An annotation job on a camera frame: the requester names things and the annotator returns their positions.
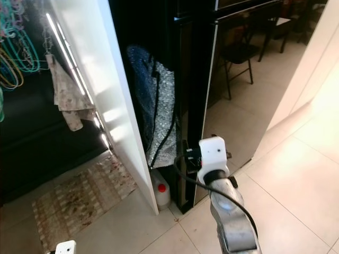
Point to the black glossy fridge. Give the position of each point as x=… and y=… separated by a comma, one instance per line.
x=190, y=79

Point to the white jug with red cap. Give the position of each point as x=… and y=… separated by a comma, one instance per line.
x=161, y=191

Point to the blue grey patterned bag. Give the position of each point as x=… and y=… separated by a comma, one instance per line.
x=151, y=106

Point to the white partition panel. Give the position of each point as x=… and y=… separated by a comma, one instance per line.
x=106, y=95

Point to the beige floral floor mat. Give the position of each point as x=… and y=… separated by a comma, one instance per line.
x=79, y=203

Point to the mint green garment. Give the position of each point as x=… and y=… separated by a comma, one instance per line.
x=1, y=106

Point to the floral hanging cloth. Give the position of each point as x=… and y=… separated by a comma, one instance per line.
x=69, y=92

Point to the yellow clothes hanger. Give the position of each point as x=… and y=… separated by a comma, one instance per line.
x=8, y=83

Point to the teal clothes hanger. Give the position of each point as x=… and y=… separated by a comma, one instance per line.
x=26, y=66

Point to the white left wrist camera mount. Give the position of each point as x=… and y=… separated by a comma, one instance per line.
x=212, y=153

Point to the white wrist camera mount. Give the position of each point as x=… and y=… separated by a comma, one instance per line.
x=212, y=153
x=66, y=247

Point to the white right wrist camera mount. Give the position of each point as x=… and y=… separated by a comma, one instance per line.
x=66, y=247

